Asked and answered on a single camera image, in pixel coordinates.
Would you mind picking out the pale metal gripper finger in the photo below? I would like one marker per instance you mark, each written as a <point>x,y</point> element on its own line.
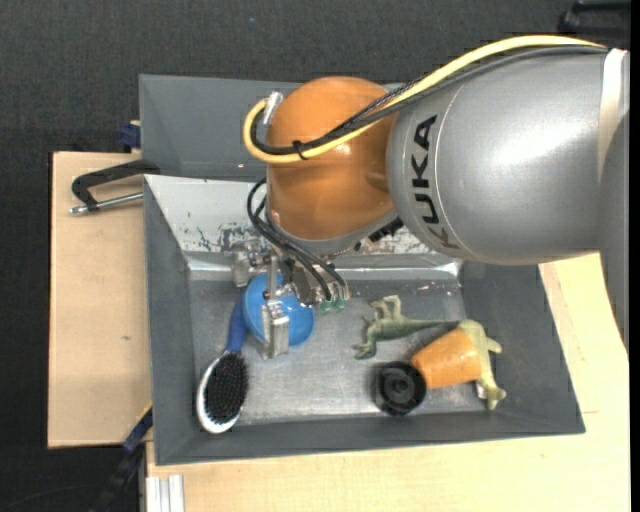
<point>275,330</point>
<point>241,270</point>

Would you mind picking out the blue ball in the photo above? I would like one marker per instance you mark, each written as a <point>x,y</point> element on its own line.
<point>302,325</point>

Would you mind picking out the grey metal bin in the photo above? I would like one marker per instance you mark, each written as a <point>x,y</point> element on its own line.
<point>320,385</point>

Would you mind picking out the dark green toy dinosaur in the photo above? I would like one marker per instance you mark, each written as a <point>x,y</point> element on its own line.
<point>395,327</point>

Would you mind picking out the black round lid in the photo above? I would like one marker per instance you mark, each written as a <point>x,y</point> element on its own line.
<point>401,388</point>

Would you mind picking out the brown cardboard board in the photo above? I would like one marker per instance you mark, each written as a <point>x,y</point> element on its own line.
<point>97,320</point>

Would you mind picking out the orange cup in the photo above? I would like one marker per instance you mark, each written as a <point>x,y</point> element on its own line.
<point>447,360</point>

